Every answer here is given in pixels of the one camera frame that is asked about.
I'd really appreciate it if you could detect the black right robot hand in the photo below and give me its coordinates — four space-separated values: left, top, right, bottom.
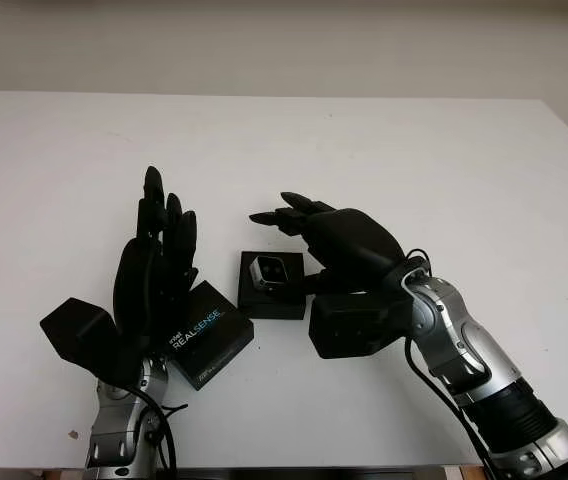
248 190 411 297

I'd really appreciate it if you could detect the small silver depth camera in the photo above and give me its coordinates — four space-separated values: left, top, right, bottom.
248 254 288 291

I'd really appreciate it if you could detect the black camera box base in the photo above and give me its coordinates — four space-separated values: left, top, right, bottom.
237 250 308 322

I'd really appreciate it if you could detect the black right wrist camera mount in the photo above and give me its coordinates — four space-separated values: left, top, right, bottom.
308 291 411 361

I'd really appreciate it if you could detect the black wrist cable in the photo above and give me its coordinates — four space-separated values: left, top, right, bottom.
402 248 496 480
137 388 189 472

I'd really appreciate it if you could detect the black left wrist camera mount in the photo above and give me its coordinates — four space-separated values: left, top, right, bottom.
39 296 141 387

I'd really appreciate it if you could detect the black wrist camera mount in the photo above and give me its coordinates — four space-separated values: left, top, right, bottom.
308 291 411 361
39 296 141 387

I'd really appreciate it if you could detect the black RealSense box lid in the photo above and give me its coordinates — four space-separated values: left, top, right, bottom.
163 279 256 393

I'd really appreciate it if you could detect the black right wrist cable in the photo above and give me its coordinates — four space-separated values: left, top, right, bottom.
402 248 496 480

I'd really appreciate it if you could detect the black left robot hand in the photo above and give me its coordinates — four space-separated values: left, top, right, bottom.
112 165 201 360

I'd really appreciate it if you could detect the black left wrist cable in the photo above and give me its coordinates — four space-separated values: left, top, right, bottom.
137 388 189 472

